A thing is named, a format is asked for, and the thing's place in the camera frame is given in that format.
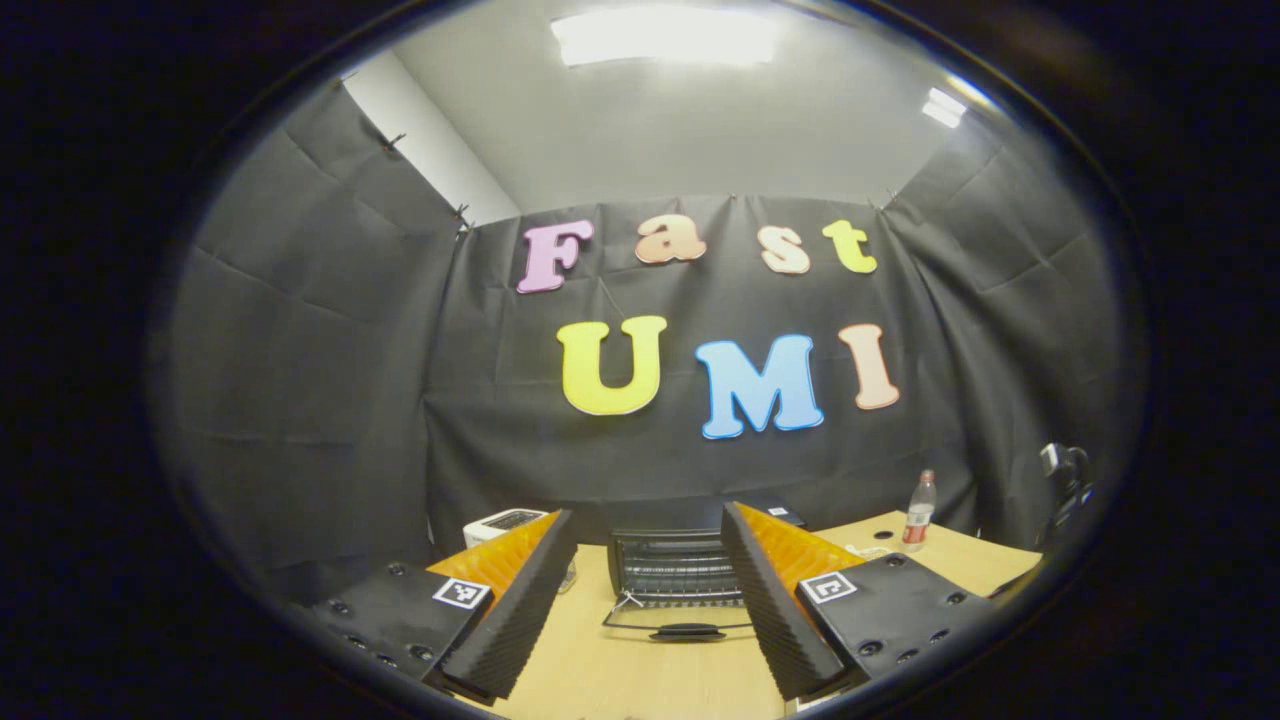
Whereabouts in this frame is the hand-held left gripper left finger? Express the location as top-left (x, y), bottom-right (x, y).
top-left (310, 508), bottom-right (579, 701)

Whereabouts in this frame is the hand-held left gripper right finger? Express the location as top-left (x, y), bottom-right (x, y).
top-left (720, 500), bottom-right (996, 701)

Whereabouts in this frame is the black electric oven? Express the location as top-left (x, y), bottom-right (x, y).
top-left (600, 497), bottom-right (807, 642)

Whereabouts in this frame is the white toaster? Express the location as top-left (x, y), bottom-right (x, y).
top-left (463, 508), bottom-right (549, 549)

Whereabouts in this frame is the clear bottle with red label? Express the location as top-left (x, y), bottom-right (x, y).
top-left (903, 470), bottom-right (938, 553)

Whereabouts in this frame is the black backdrop cloth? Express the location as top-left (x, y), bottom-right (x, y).
top-left (165, 80), bottom-right (1126, 591)

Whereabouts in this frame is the small ceiling light panel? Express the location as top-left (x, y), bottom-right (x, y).
top-left (920, 87), bottom-right (969, 129)

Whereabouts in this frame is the large ceiling light panel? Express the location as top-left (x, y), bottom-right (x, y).
top-left (550, 5), bottom-right (781, 68)

